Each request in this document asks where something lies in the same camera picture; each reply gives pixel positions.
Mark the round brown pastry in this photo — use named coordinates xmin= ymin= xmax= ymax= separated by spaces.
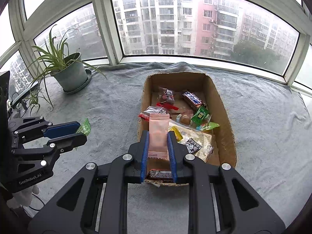
xmin=176 ymin=112 xmax=194 ymax=126

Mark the white gloved left hand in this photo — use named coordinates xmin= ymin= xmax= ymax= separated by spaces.
xmin=6 ymin=185 xmax=40 ymax=209

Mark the yellow snack packet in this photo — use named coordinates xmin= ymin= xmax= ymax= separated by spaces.
xmin=170 ymin=126 xmax=183 ymax=142

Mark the clear red snack bag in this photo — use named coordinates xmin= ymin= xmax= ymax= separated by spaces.
xmin=138 ymin=106 xmax=167 ymax=121
xmin=156 ymin=87 xmax=179 ymax=111

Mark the black white snack packet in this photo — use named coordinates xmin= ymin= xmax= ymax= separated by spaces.
xmin=184 ymin=138 xmax=202 ymax=154

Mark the grey blanket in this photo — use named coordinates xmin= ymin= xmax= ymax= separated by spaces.
xmin=9 ymin=62 xmax=312 ymax=234

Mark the light green candy wrapper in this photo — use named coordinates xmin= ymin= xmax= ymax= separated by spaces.
xmin=196 ymin=121 xmax=219 ymax=132

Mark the packaged bread loaf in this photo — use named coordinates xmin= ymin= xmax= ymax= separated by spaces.
xmin=168 ymin=119 xmax=214 ymax=163

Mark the snickers bar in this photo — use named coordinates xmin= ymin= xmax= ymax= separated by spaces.
xmin=181 ymin=91 xmax=207 ymax=110

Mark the green potted plant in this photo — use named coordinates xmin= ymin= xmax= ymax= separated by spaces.
xmin=27 ymin=30 xmax=107 ymax=113

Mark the brown cardboard box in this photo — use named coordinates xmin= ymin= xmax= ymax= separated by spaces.
xmin=137 ymin=71 xmax=238 ymax=188

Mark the dark chocolate bar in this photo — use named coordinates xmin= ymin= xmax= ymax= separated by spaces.
xmin=146 ymin=169 xmax=174 ymax=183

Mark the pink snack packet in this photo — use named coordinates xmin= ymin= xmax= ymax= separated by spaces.
xmin=148 ymin=113 xmax=170 ymax=161

